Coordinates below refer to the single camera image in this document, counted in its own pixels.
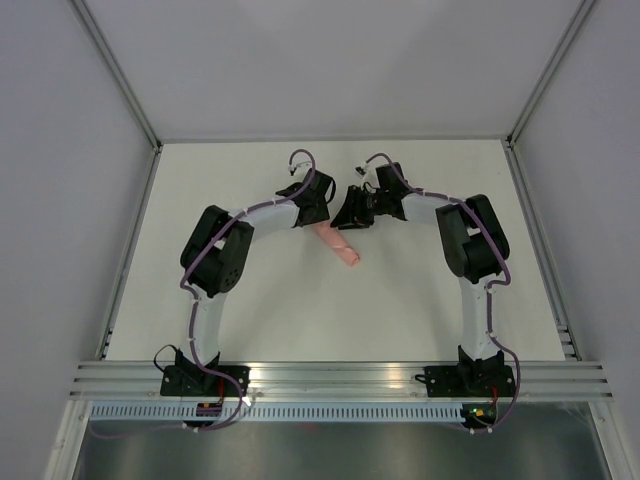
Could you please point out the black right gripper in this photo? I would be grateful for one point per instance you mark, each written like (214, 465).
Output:
(351, 216)

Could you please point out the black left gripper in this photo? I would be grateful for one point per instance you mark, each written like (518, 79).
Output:
(322, 214)

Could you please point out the pink cloth napkin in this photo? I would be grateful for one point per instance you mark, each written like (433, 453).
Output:
(337, 243)

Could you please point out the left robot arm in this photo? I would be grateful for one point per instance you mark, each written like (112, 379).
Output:
(216, 252)

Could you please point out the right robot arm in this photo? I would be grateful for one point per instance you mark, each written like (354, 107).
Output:
(475, 250)

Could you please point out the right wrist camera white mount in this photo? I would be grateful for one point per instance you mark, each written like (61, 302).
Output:
(365, 176)

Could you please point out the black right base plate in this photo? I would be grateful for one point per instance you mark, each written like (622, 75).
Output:
(447, 382)

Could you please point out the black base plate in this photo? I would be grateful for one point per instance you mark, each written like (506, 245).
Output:
(447, 382)
(196, 383)

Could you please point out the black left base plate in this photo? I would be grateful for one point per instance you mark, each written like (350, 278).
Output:
(196, 383)

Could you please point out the white slotted cable duct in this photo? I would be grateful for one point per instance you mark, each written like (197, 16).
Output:
(305, 412)

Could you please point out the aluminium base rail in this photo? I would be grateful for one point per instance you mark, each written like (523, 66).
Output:
(546, 381)

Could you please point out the left aluminium frame post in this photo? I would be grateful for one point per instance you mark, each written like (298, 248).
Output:
(95, 34)

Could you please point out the aluminium frame post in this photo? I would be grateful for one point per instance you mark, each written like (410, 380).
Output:
(95, 34)
(572, 31)

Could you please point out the right aluminium frame post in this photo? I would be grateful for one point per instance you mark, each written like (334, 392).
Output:
(572, 31)

